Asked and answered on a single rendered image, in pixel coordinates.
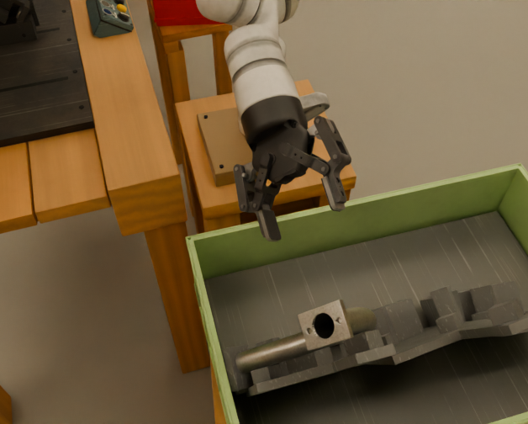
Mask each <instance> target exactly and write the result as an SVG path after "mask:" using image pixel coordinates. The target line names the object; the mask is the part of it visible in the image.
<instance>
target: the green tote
mask: <svg viewBox="0 0 528 424"><path fill-rule="evenodd" d="M344 204H345V207H346V208H345V209H343V210H342V211H340V212H339V211H333V210H332V209H331V208H330V206H329V205H326V206H323V207H319V208H314V209H307V210H304V211H299V212H296V213H292V214H288V215H281V216H277V217H276V219H277V224H278V228H279V230H280V234H281V240H279V241H268V240H267V239H266V238H265V237H263V235H262V234H261V229H260V226H259V223H258V221H254V222H251V223H246V224H243V225H236V226H231V227H227V228H224V229H219V230H216V231H209V232H204V233H201V234H197V235H193V236H186V237H185V239H186V243H187V250H188V254H189V257H190V261H191V264H192V270H193V278H194V283H195V284H193V285H194V289H195V293H196V296H197V300H198V307H199V310H200V314H201V317H202V322H203V328H204V331H205V335H206V339H207V343H208V346H209V353H210V357H211V360H212V364H213V367H214V374H215V378H216V381H217V385H218V389H219V395H220V399H221V403H222V406H223V410H224V417H225V420H226V424H240V423H239V420H238V416H237V413H236V409H235V403H234V400H233V396H232V393H231V389H230V383H229V380H228V376H227V373H226V369H225V365H224V359H223V356H222V352H221V349H220V345H219V339H218V336H217V332H216V329H215V325H214V319H213V316H212V312H211V309H210V305H209V299H208V296H207V292H206V288H205V285H204V280H205V279H208V278H214V277H218V276H222V275H225V274H230V273H236V272H239V271H244V270H247V269H251V268H258V267H261V266H265V265H268V264H273V263H276V262H282V261H287V260H290V259H294V258H297V257H304V256H308V255H311V254H315V253H319V252H325V251H329V250H333V249H336V248H340V247H344V246H350V245H355V244H358V243H362V242H365V241H372V240H376V239H379V238H384V237H387V236H393V235H397V234H401V233H405V232H408V231H415V230H418V229H422V228H426V227H430V226H433V225H440V224H444V223H447V222H451V221H455V220H461V219H465V218H469V217H473V216H476V215H483V214H487V213H490V212H494V211H498V212H499V214H500V215H501V217H502V218H503V220H504V222H505V223H506V225H507V226H508V227H509V228H510V230H511V232H512V233H513V235H514V236H515V238H516V239H517V241H518V242H519V243H520V245H521V246H522V248H523V249H524V251H525V253H526V254H527V256H528V172H527V171H526V169H525V168H524V167H523V165H522V164H521V163H516V164H513V165H508V166H505V167H498V168H494V169H490V170H486V171H481V172H475V173H471V174H467V175H463V176H459V177H455V178H448V179H444V180H441V181H436V182H433V183H426V184H421V185H418V186H413V187H410V188H403V189H399V190H394V191H391V192H386V193H380V194H376V195H372V196H368V197H364V198H360V199H353V200H349V201H346V202H345V203H344ZM489 424H528V411H527V412H525V413H522V414H519V415H516V416H511V417H508V418H505V419H502V420H499V421H495V422H491V423H489Z"/></svg>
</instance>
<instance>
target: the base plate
mask: <svg viewBox="0 0 528 424"><path fill-rule="evenodd" d="M33 3H34V8H35V11H36V13H37V16H38V19H39V22H40V25H38V26H35V27H36V34H37V40H30V41H25V42H20V43H16V44H11V45H2V46H0V147H4V146H11V145H16V144H19V143H24V142H28V141H32V140H39V139H44V138H48V137H52V136H56V135H64V134H68V133H72V132H76V131H80V130H88V129H91V128H95V127H94V123H93V118H92V110H91V106H90V102H89V97H88V93H87V84H86V80H85V76H84V71H83V67H82V59H81V55H80V51H79V46H78V42H77V34H76V30H75V25H74V21H73V17H72V12H71V5H70V0H33Z"/></svg>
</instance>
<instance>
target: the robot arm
mask: <svg viewBox="0 0 528 424"><path fill-rule="evenodd" d="M298 2H299V0H196V4H197V7H198V10H199V12H200V13H201V14H202V15H203V16H204V17H205V18H207V19H210V20H213V21H216V22H220V23H224V24H229V25H232V31H233V32H231V33H230V34H229V35H228V37H227V38H226V40H225V43H224V56H225V59H226V63H227V66H228V69H229V72H230V77H231V81H232V83H233V88H234V94H235V102H236V106H237V109H238V121H239V128H240V132H241V133H242V134H243V135H244V136H245V137H246V141H247V144H248V145H249V147H250V148H251V150H252V155H253V157H252V162H249V163H247V164H245V165H240V164H236V165H235V166H234V169H233V170H234V175H235V186H236V191H237V197H238V202H239V207H240V211H243V212H247V213H255V214H256V217H257V219H258V223H259V226H260V229H261V234H262V235H263V237H265V238H266V239H267V240H268V241H279V240H281V234H280V230H279V228H278V224H277V219H276V216H275V213H274V210H271V209H272V205H273V202H274V199H275V197H276V195H278V193H279V191H280V188H281V185H282V184H287V183H290V182H291V181H293V180H294V179H295V178H297V177H301V176H303V175H304V174H306V171H307V169H308V168H311V169H313V170H315V171H316V172H318V173H320V174H322V175H323V178H321V181H322V184H323V187H324V190H325V194H326V197H327V199H328V202H329V206H330V208H331V209H332V210H333V211H339V212H340V211H342V210H343V209H345V208H346V207H345V204H344V203H345V202H346V193H345V190H344V188H343V185H342V182H341V178H340V173H341V170H342V169H343V168H344V167H345V166H348V165H349V164H350V163H351V156H350V154H349V152H348V150H347V149H346V145H345V143H344V141H343V140H342V138H341V135H340V133H339V131H338V129H337V128H336V126H335V123H334V121H333V120H331V119H327V118H325V117H322V116H319V115H320V114H322V113H323V112H324V111H326V110H327V109H328V108H329V107H330V104H329V101H328V98H327V96H326V94H324V93H320V92H316V93H311V94H308V95H304V96H301V97H299V95H298V91H297V88H296V86H295V83H294V80H293V78H292V76H291V74H290V72H289V70H288V67H287V64H286V61H285V58H286V46H285V43H284V41H283V40H282V38H281V37H279V36H278V25H279V24H281V23H283V22H285V21H287V20H289V19H290V18H291V17H292V16H293V15H294V14H295V12H296V10H297V7H298ZM313 118H314V124H313V125H312V126H310V127H309V128H308V121H310V120H311V119H313ZM315 136H316V138H317V139H319V140H322V141H323V143H324V145H325V148H326V150H327V152H328V154H329V156H330V160H329V161H326V160H324V159H322V158H321V157H319V156H316V155H315V154H313V153H312V152H313V148H314V142H315ZM256 171H258V175H256ZM255 179H256V181H255ZM267 179H268V180H269V181H271V184H270V185H269V186H267Z"/></svg>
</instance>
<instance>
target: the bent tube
mask: <svg viewBox="0 0 528 424"><path fill-rule="evenodd" d="M298 319H299V322H300V325H301V328H302V332H300V333H297V334H294V335H291V336H289V337H284V338H282V339H279V340H276V341H274V342H269V343H267V344H264V345H261V346H259V347H255V348H252V349H250V350H247V351H244V352H240V353H238V354H237V355H236V359H235V362H236V366H237V368H238V369H239V371H240V372H241V373H243V374H246V373H249V372H251V371H253V370H256V369H259V368H264V367H266V366H270V365H273V364H277V363H281V362H284V361H288V360H290V359H293V358H297V357H301V356H303V355H306V354H309V353H312V352H315V351H318V350H320V349H323V348H327V347H333V346H335V345H338V344H341V343H344V342H343V341H345V340H347V339H350V338H353V337H354V335H356V334H358V333H362V332H364V331H372V330H374V329H375V327H376V324H377V317H376V316H375V314H374V313H373V312H372V311H371V310H369V309H368V308H364V307H356V308H348V309H346V308H345V306H344V302H343V300H342V299H338V300H336V301H334V302H331V303H329V304H326V305H322V306H320V307H318V308H315V309H312V310H309V311H306V312H304V313H302V314H299V315H298ZM309 328H310V329H309Z"/></svg>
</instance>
